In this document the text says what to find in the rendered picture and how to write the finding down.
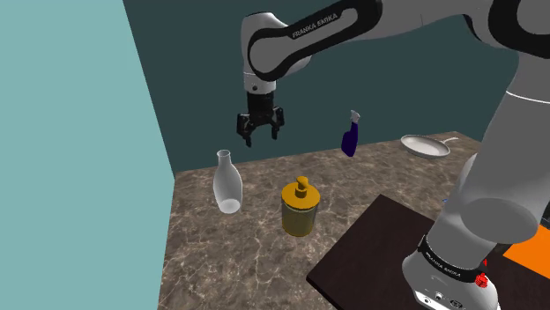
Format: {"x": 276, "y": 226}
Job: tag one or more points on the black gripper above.
{"x": 260, "y": 107}

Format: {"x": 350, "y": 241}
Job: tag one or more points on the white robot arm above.
{"x": 507, "y": 171}

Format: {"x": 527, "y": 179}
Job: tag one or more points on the clear glass bottle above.
{"x": 227, "y": 189}

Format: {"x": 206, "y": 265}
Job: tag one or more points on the blue spray bottle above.
{"x": 350, "y": 139}

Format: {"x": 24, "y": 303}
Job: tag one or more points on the yellow soap dispenser jar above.
{"x": 300, "y": 212}

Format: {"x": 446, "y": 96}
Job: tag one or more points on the grey frying pan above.
{"x": 425, "y": 147}

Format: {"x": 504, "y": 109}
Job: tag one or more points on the orange flat block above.
{"x": 530, "y": 251}

